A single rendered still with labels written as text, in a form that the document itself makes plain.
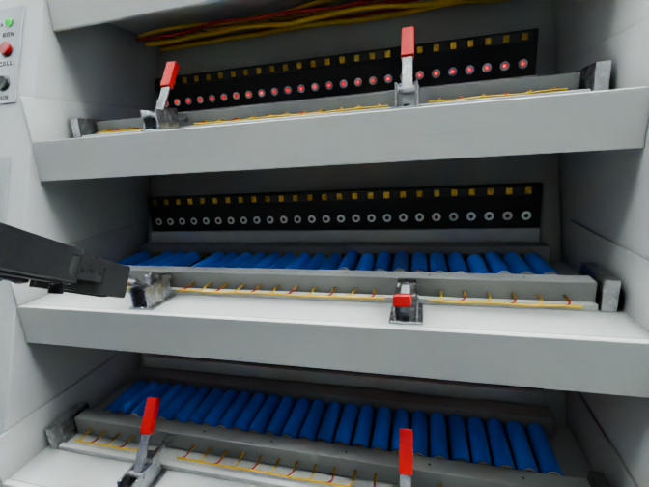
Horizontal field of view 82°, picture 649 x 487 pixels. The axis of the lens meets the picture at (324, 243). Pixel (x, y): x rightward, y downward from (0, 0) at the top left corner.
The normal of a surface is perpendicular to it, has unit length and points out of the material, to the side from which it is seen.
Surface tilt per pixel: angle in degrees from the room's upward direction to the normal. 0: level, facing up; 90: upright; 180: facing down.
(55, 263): 92
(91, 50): 90
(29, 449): 90
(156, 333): 110
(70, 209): 90
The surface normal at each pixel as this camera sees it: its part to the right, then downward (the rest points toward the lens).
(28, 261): 1.00, 0.04
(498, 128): -0.25, 0.25
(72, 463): -0.07, -0.97
